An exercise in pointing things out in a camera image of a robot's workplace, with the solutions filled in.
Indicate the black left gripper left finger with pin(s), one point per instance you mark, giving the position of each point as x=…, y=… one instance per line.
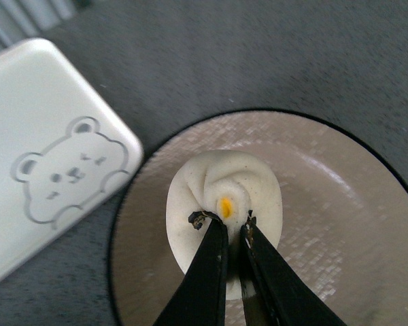
x=201, y=297

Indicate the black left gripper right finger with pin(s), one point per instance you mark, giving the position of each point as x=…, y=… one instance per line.
x=272, y=293

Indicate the beige plate with black rim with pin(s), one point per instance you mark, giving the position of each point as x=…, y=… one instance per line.
x=345, y=225

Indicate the white steamed bun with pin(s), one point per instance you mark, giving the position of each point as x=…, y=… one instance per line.
x=234, y=185

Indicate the white bear tray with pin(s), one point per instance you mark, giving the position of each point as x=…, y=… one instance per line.
x=63, y=150

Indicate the grey pleated curtain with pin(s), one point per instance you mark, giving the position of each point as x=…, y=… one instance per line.
x=24, y=19

